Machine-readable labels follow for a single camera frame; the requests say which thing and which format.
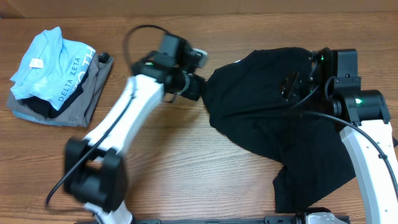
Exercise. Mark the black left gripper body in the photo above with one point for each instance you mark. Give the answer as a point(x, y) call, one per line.
point(188, 84)

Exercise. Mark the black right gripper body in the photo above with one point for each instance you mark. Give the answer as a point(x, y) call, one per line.
point(296, 87)

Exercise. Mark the black t-shirt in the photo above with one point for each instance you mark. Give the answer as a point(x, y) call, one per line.
point(244, 103)

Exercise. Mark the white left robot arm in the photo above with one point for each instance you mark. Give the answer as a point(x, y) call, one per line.
point(95, 173)

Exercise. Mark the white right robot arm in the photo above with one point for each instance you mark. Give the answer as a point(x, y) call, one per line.
point(332, 90)

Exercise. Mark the folded grey shirt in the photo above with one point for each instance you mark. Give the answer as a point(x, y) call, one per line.
point(81, 110)

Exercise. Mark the folded light blue shirt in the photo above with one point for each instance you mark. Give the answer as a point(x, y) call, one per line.
point(52, 68)

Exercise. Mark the folded black shirt in stack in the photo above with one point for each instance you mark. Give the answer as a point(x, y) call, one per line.
point(44, 108)

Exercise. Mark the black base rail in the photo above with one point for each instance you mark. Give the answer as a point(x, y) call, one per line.
point(273, 219)

